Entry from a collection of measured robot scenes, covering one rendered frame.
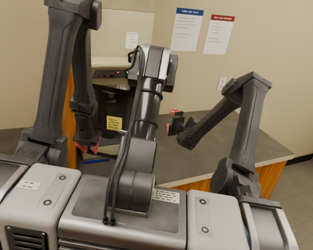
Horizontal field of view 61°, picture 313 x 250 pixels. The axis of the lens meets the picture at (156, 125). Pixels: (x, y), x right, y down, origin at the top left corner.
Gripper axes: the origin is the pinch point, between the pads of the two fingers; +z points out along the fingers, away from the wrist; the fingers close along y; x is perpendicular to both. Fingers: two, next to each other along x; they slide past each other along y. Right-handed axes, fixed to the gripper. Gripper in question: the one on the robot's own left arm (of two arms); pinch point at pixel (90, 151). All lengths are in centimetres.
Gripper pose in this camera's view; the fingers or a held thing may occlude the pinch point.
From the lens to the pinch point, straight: 114.7
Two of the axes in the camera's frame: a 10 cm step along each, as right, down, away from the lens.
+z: 0.1, 7.7, 6.4
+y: -9.9, -1.1, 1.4
